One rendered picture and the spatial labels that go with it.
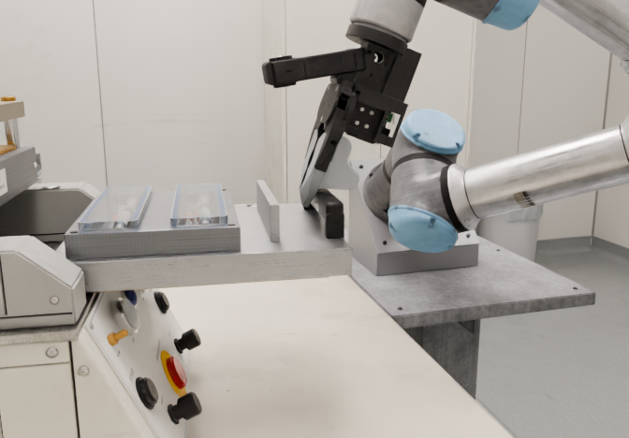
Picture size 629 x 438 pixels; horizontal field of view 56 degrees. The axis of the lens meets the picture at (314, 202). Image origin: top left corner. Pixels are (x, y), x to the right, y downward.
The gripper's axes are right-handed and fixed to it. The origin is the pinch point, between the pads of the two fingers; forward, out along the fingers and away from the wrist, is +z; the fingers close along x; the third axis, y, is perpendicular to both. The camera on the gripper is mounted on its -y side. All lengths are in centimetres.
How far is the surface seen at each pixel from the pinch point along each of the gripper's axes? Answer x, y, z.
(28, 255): -15.8, -24.1, 10.0
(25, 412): -17.0, -20.5, 23.2
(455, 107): 216, 110, -37
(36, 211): 11.3, -29.1, 14.2
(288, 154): 208, 36, 12
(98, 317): -11.3, -17.3, 15.8
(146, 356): -5.1, -11.5, 21.6
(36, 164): 11.6, -30.7, 8.3
